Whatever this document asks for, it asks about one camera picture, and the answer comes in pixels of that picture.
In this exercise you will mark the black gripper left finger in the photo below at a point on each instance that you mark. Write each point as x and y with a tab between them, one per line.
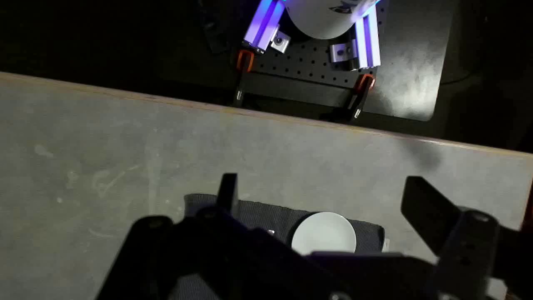
236	262

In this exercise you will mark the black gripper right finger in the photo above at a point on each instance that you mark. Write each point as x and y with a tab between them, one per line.
472	246

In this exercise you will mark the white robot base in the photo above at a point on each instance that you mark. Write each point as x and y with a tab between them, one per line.
328	19

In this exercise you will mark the white round plate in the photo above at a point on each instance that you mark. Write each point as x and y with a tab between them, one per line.
324	232

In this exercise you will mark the black perforated mounting board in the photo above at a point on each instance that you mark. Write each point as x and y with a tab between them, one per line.
414	37

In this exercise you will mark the right orange-handled clamp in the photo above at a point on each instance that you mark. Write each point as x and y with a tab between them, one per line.
363	89

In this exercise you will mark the orange-handled clamp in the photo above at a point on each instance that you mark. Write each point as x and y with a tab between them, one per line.
363	89
246	62

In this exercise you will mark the left orange-handled clamp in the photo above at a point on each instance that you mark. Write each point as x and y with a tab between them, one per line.
246	62

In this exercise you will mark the left aluminium extrusion rail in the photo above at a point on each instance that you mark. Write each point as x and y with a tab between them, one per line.
264	31

